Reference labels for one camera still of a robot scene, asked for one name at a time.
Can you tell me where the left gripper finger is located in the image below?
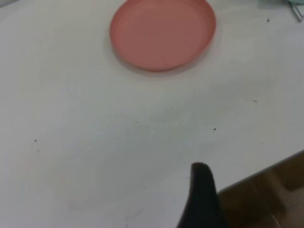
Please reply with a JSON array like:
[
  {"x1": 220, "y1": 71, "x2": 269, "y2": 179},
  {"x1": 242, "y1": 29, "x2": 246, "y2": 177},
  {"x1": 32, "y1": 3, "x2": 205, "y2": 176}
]
[{"x1": 175, "y1": 162, "x2": 230, "y2": 228}]

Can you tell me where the pink round plate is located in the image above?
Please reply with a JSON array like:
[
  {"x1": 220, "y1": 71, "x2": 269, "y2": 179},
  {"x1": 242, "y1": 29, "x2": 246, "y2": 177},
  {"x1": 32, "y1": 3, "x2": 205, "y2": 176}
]
[{"x1": 109, "y1": 0, "x2": 217, "y2": 72}]

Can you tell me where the metal wire plate rack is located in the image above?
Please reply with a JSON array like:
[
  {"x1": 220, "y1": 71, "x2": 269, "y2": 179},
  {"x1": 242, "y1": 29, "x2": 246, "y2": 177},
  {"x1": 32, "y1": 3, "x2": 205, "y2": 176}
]
[{"x1": 285, "y1": 0, "x2": 304, "y2": 23}]

